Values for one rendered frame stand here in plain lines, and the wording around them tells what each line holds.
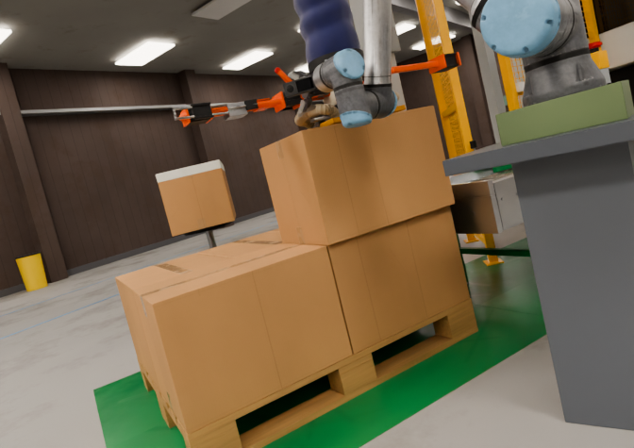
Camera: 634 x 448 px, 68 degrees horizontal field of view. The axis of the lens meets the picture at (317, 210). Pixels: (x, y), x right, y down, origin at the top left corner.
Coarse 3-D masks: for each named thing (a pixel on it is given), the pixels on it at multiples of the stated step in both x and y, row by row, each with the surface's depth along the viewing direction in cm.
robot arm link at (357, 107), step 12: (348, 84) 136; (360, 84) 137; (336, 96) 139; (348, 96) 136; (360, 96) 137; (372, 96) 141; (348, 108) 137; (360, 108) 136; (372, 108) 140; (348, 120) 137; (360, 120) 137
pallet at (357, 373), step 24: (456, 312) 190; (456, 336) 189; (360, 360) 167; (408, 360) 179; (144, 384) 223; (336, 384) 167; (360, 384) 166; (168, 408) 164; (312, 408) 160; (192, 432) 138; (216, 432) 141; (264, 432) 152; (288, 432) 152
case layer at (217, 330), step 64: (192, 256) 229; (256, 256) 178; (320, 256) 161; (384, 256) 174; (448, 256) 189; (128, 320) 213; (192, 320) 139; (256, 320) 149; (320, 320) 160; (384, 320) 173; (192, 384) 138; (256, 384) 148
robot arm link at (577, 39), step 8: (568, 0) 107; (576, 0) 112; (576, 8) 110; (576, 16) 109; (576, 24) 110; (576, 32) 112; (584, 32) 113; (568, 40) 111; (576, 40) 112; (584, 40) 113; (560, 48) 112; (568, 48) 112; (576, 48) 112; (544, 56) 113; (552, 56) 113; (528, 64) 118
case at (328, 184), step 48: (288, 144) 169; (336, 144) 164; (384, 144) 173; (432, 144) 184; (288, 192) 179; (336, 192) 163; (384, 192) 172; (432, 192) 183; (288, 240) 190; (336, 240) 162
